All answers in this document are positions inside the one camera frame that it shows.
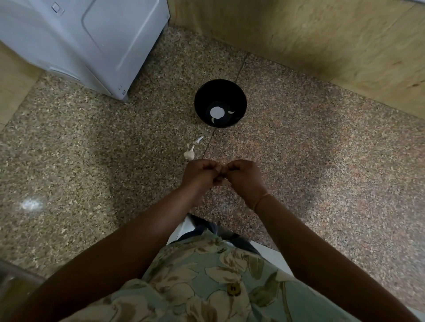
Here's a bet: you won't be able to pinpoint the person's right hand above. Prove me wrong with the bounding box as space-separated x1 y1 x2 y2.
221 159 268 209

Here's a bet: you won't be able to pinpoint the black bowl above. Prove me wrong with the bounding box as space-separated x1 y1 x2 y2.
194 79 248 129

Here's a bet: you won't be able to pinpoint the white stool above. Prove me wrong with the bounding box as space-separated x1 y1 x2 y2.
166 214 295 276

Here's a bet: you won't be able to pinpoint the floral green shirt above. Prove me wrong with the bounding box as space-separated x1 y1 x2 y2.
61 230 362 322

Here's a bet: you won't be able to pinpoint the white washing machine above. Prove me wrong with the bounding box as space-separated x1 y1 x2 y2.
0 0 171 102

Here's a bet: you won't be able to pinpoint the dark trousers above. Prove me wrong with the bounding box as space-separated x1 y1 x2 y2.
177 216 261 256

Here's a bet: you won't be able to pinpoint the person's right forearm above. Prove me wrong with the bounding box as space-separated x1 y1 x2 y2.
254 194 421 322

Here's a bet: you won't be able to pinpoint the thin wrist thread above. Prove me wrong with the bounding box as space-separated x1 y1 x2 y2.
253 193 271 211

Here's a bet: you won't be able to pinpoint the person's left hand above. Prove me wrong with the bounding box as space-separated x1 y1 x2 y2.
181 159 228 197

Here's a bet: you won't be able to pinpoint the person's left forearm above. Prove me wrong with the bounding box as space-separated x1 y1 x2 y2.
9 184 208 322

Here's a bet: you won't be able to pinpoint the grey metal container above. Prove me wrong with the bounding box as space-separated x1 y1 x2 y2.
0 260 46 316

